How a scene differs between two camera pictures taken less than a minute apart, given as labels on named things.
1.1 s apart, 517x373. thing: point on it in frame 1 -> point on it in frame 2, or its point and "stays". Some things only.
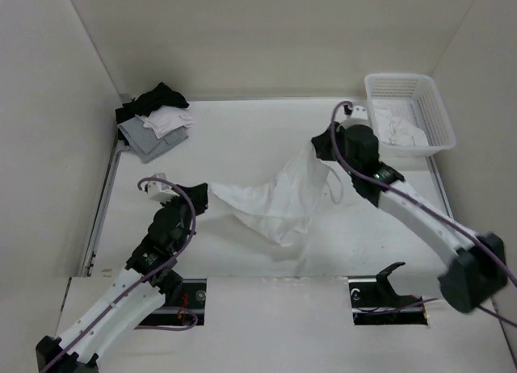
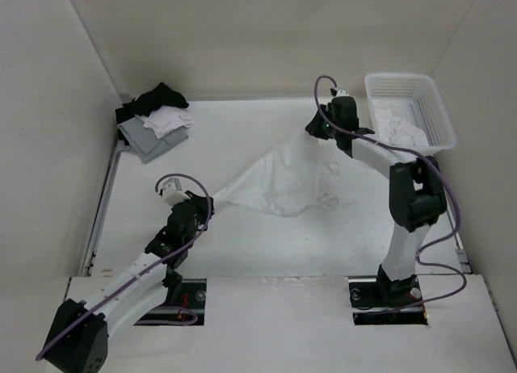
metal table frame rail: (87, 270) stays
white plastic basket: (409, 113) stays
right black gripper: (322, 143) -> (313, 127)
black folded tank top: (159, 95) stays
